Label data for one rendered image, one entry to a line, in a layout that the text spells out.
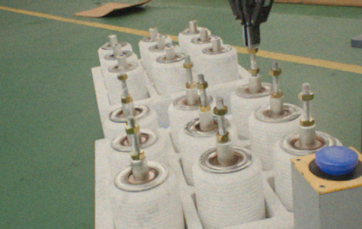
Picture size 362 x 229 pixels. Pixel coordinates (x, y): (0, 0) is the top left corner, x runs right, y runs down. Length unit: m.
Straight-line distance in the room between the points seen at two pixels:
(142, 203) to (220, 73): 0.61
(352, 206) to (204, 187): 0.22
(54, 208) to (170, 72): 0.41
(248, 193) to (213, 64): 0.56
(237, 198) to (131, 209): 0.14
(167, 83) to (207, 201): 0.54
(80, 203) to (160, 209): 0.51
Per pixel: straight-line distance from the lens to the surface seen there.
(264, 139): 0.76
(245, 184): 0.63
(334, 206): 0.48
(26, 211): 1.15
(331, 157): 0.49
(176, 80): 1.13
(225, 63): 1.15
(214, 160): 0.66
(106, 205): 0.74
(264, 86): 0.90
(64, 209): 1.11
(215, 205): 0.64
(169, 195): 0.62
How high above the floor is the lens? 0.57
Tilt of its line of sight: 23 degrees down
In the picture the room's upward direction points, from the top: 8 degrees counter-clockwise
